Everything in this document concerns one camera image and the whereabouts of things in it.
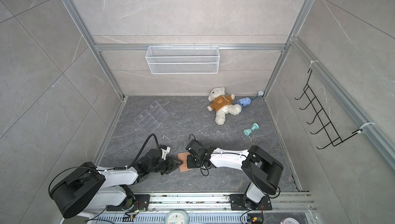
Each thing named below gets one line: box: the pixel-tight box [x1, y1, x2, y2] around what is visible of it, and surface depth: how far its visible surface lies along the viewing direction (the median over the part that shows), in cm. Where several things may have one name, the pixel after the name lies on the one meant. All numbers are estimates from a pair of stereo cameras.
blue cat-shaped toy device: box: [237, 97, 252, 107], surface depth 113 cm
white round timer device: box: [164, 209, 189, 224], surface depth 69 cm
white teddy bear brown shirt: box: [206, 86, 243, 126], surface depth 107 cm
